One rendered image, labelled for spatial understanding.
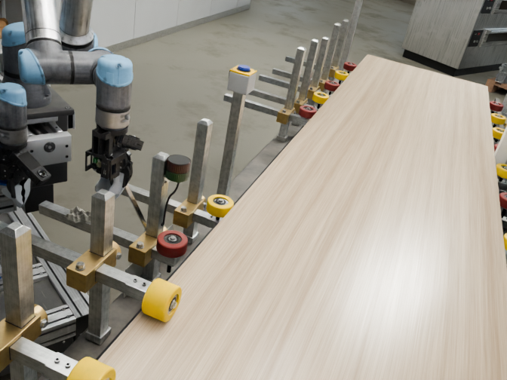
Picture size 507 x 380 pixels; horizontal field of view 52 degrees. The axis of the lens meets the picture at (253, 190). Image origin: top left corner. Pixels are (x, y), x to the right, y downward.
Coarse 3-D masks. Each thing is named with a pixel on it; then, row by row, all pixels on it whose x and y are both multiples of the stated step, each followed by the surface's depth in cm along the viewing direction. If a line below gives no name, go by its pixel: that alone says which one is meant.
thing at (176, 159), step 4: (172, 156) 131; (176, 156) 131; (180, 156) 132; (184, 156) 132; (168, 160) 129; (172, 160) 129; (176, 160) 130; (180, 160) 130; (184, 160) 130; (188, 160) 131; (180, 164) 128; (184, 164) 129; (164, 176) 132; (164, 180) 133; (168, 180) 135; (164, 184) 134; (176, 188) 134; (172, 192) 135; (168, 200) 137; (164, 208) 139; (164, 212) 139; (164, 216) 140
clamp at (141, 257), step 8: (144, 232) 143; (136, 240) 139; (144, 240) 140; (152, 240) 140; (136, 248) 136; (144, 248) 137; (152, 248) 139; (128, 256) 138; (136, 256) 137; (144, 256) 136; (136, 264) 138; (144, 264) 137
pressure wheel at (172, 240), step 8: (168, 232) 138; (176, 232) 139; (160, 240) 135; (168, 240) 136; (176, 240) 136; (184, 240) 137; (160, 248) 134; (168, 248) 133; (176, 248) 134; (184, 248) 136; (168, 256) 134; (176, 256) 135; (168, 272) 141
